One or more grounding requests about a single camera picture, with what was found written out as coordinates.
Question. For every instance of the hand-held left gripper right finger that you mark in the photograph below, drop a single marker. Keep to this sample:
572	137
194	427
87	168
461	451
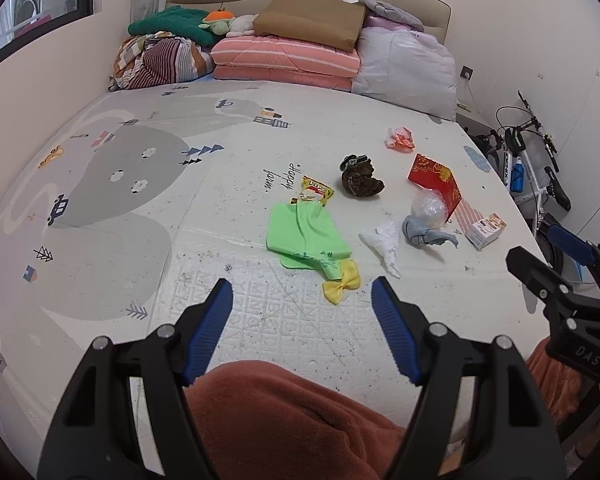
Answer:
392	327

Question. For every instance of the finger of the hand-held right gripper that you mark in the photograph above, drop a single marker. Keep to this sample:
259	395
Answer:
580	340
575	247

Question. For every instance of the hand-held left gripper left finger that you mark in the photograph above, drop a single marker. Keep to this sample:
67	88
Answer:
215	325

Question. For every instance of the white plastic film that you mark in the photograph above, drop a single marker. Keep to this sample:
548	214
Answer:
384	242

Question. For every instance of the small white carton box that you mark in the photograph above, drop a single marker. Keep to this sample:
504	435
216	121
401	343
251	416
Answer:
485	232

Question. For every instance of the clear plastic bag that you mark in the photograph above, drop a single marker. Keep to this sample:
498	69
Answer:
430	207

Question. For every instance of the yellow snack wrapper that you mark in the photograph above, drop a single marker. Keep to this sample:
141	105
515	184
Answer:
316	189

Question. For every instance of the yellow ribbon bow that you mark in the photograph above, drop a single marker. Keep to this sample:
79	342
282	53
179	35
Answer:
341	287

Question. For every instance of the grey blue knotted cloth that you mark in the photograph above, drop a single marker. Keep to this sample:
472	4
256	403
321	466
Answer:
422	232

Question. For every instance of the white blue bicycle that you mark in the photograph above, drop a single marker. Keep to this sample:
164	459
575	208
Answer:
522	160

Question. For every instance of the pink striped paper piece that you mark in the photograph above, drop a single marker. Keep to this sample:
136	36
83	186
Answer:
467	215

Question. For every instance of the rust brown blanket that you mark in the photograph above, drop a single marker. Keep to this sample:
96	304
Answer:
290	425

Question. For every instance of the dark brown crumpled wrapper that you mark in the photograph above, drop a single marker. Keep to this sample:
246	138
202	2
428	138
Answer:
360	177

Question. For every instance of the red gold envelope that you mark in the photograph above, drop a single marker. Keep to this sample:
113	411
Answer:
432	175

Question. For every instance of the grey bedside cabinet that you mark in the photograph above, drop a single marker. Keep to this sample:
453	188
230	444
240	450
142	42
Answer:
472	117

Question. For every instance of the orange white crumpled wrapper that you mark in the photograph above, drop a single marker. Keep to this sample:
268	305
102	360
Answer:
401	138

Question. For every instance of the lavender folded quilt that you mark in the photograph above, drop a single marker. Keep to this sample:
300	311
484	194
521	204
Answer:
405	70

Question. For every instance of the striped patchwork blanket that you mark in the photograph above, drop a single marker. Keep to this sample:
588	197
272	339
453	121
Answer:
160	60

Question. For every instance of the pink striped folded quilt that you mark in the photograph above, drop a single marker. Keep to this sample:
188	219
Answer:
285	57

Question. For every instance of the grey quilted blanket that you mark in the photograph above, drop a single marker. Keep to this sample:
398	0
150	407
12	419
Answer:
390	12

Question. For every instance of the white plush toy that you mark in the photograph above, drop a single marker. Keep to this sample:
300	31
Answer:
241	25

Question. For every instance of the green plush toy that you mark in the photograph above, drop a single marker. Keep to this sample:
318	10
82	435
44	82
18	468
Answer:
215	22

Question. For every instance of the green folded blanket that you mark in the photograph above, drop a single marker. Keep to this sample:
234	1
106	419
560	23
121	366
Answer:
172	22

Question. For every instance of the brown flat cushion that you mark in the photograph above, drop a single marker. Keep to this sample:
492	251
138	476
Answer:
310	20

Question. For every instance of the wall socket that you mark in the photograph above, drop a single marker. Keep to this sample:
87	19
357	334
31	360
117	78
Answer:
465	73

